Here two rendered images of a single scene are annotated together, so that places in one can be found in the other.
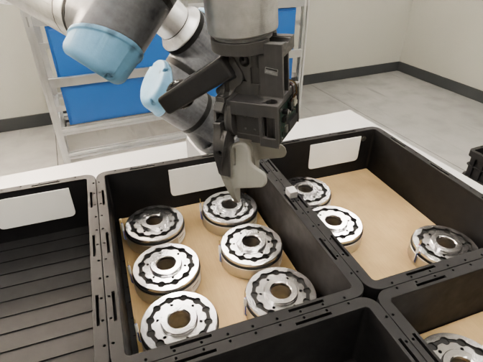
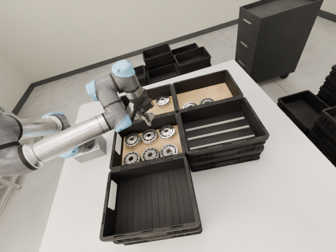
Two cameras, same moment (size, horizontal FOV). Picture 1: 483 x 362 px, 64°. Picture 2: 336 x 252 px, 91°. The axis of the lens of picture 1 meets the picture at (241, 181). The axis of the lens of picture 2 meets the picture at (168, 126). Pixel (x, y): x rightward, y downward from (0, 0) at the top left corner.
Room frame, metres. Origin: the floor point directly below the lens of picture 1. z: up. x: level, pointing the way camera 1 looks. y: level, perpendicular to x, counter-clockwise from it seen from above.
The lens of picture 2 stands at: (0.05, 0.50, 1.63)
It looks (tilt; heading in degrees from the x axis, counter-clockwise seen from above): 48 degrees down; 298
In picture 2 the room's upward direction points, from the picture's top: 19 degrees counter-clockwise
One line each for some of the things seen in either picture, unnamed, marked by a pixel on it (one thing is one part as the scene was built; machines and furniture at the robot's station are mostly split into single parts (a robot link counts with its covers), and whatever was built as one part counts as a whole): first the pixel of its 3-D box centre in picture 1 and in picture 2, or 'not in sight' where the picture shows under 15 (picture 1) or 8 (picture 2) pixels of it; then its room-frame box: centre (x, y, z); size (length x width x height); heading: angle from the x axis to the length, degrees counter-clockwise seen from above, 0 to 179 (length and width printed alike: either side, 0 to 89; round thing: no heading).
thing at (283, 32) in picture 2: not in sight; (267, 46); (-0.43, -1.75, 0.45); 0.62 x 0.45 x 0.90; 24
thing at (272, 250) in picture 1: (251, 244); (149, 135); (0.48, -0.02, 0.86); 0.10 x 0.10 x 0.01
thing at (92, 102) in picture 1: (123, 71); not in sight; (2.27, 0.70, 0.60); 0.72 x 0.03 x 0.56; 114
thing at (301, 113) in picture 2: not in sight; (302, 116); (-0.65, -0.76, 0.26); 0.40 x 0.30 x 0.23; 114
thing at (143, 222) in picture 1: (154, 220); (131, 158); (0.53, 0.15, 0.86); 0.05 x 0.05 x 0.01
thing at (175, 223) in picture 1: (154, 223); (131, 159); (0.53, 0.15, 0.86); 0.10 x 0.10 x 0.01
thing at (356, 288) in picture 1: (205, 226); (146, 139); (0.45, 0.05, 0.92); 0.40 x 0.30 x 0.02; 20
